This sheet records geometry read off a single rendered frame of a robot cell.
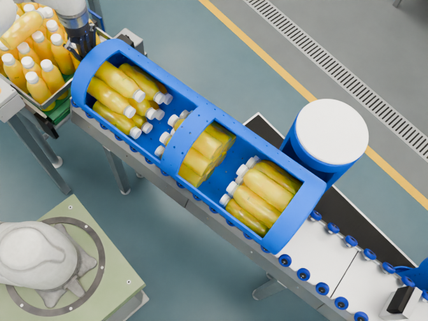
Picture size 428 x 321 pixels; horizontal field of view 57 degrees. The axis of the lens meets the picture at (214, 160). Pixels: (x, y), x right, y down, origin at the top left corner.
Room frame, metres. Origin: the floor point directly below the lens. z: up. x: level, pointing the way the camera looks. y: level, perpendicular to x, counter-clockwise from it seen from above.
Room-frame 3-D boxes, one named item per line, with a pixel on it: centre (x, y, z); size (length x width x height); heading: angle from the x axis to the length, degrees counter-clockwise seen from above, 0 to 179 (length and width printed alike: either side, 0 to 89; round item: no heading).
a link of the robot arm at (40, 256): (0.12, 0.41, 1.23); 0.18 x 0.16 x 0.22; 95
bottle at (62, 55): (0.92, 0.67, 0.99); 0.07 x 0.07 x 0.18
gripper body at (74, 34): (0.79, 0.49, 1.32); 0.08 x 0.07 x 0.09; 153
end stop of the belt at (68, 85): (0.86, 0.59, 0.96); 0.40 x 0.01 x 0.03; 153
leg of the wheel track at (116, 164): (0.73, 0.49, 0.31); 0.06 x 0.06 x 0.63; 63
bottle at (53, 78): (0.80, 0.67, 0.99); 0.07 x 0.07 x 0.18
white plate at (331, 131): (0.80, -0.41, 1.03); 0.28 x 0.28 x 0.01
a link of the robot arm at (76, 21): (0.79, 0.49, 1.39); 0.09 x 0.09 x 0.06
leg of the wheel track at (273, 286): (0.29, -0.39, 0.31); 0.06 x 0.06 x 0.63; 63
